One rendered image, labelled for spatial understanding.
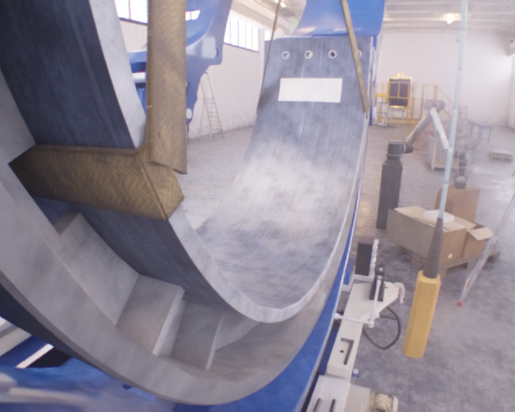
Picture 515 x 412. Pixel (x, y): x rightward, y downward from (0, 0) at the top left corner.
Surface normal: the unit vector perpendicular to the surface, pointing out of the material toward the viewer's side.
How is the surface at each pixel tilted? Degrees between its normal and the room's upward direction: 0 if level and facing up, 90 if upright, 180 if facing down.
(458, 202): 90
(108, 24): 90
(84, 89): 109
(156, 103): 82
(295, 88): 75
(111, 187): 115
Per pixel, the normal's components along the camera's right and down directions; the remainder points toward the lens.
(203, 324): -0.31, -0.39
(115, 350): 0.92, 0.12
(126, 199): -0.36, 0.66
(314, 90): -0.39, 0.03
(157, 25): 0.98, -0.06
